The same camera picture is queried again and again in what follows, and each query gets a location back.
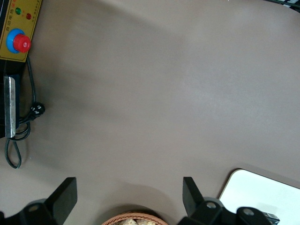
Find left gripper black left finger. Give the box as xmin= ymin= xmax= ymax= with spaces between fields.
xmin=0 ymin=177 xmax=78 ymax=225

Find black power cable with plug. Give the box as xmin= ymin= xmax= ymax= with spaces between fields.
xmin=4 ymin=57 xmax=46 ymax=169

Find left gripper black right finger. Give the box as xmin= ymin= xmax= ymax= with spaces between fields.
xmin=177 ymin=176 xmax=270 ymax=225

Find yellow black control box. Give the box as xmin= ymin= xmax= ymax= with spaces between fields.
xmin=0 ymin=0 xmax=43 ymax=139

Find cream plastic tray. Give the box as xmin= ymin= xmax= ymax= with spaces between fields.
xmin=217 ymin=168 xmax=300 ymax=225

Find black floor cables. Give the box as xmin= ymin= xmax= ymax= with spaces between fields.
xmin=264 ymin=0 xmax=300 ymax=13

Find round brown wicker basket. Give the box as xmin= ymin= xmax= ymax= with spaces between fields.
xmin=101 ymin=211 xmax=168 ymax=225

